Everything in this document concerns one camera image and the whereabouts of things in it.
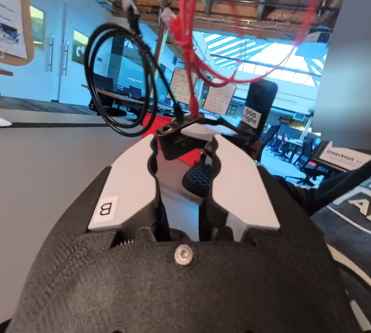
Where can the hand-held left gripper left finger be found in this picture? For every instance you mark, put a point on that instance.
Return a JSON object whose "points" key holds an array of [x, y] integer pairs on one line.
{"points": [[127, 191]]}

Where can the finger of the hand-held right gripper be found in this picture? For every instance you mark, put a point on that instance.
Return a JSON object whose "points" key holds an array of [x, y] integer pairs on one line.
{"points": [[208, 133], [214, 121]]}

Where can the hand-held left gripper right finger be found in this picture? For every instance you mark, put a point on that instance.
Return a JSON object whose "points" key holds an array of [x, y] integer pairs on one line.
{"points": [[243, 191]]}

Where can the black ethernet adapter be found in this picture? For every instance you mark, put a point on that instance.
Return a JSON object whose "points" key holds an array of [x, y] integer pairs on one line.
{"points": [[179, 144]]}

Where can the red plastic bin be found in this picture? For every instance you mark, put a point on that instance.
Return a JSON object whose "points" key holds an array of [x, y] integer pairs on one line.
{"points": [[152, 127]]}

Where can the handwritten breaks whiteboard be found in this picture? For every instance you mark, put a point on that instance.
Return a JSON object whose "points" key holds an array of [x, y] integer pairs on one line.
{"points": [[220, 98]]}

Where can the black honeycomb pad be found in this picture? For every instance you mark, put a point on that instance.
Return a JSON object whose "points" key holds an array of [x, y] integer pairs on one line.
{"points": [[198, 181]]}

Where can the handwritten list whiteboard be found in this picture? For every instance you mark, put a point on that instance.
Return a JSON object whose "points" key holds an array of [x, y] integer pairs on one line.
{"points": [[178, 83]]}

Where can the row of distant office chairs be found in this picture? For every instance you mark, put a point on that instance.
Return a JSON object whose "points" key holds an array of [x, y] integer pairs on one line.
{"points": [[304, 162]]}

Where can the white ceiling projector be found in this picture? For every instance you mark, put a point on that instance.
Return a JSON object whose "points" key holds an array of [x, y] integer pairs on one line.
{"points": [[313, 46]]}

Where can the black office chair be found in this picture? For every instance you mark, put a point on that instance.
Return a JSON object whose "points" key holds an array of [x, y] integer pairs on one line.
{"points": [[135, 91], [104, 82]]}

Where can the wooden office desk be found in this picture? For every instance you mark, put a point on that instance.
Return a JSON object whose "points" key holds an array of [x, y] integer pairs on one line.
{"points": [[110, 94]]}

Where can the framed marker tag board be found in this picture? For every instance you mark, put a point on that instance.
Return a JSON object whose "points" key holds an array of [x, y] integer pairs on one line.
{"points": [[339, 157]]}

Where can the person's dark printed shirt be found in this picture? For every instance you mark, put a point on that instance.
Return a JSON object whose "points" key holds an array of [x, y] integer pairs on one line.
{"points": [[347, 237]]}

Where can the yellow phone sign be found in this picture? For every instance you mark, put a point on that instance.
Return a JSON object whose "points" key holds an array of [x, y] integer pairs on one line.
{"points": [[77, 46]]}

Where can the instruction board with white stand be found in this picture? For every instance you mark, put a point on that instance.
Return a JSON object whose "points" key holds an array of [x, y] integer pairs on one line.
{"points": [[11, 5]]}

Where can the wooden support post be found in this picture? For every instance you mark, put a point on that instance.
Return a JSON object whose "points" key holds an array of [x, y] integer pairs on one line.
{"points": [[161, 43]]}

